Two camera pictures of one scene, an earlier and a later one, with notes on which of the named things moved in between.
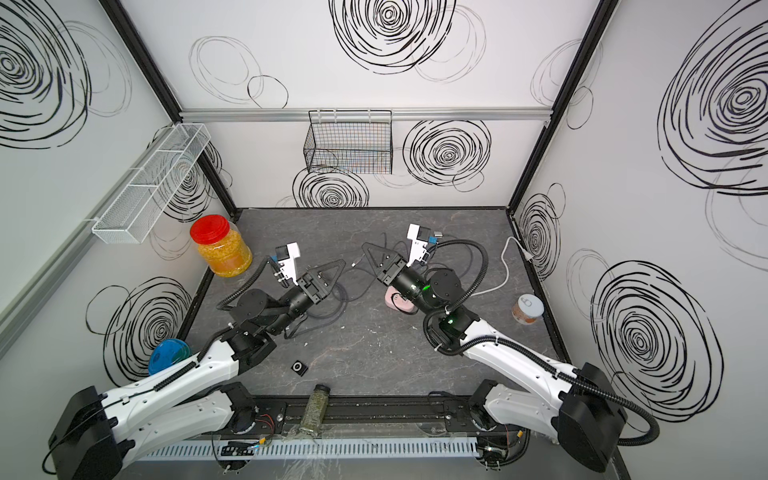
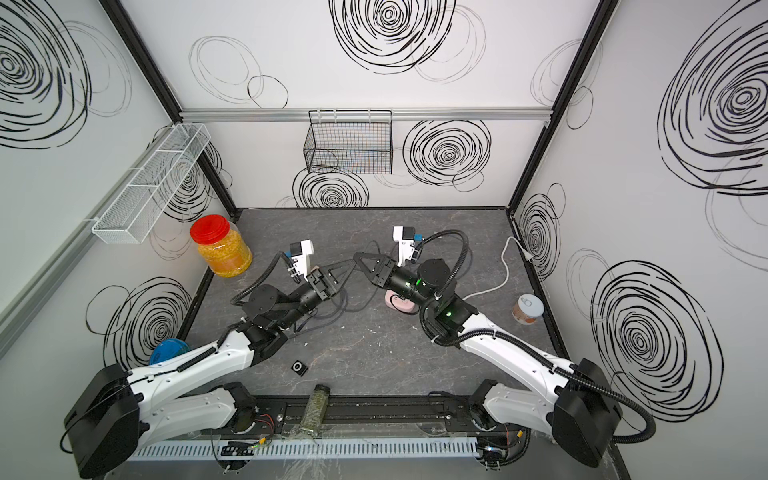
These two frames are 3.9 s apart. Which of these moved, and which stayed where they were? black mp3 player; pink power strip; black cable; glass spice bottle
Moved: black cable
Stayed: pink power strip; glass spice bottle; black mp3 player
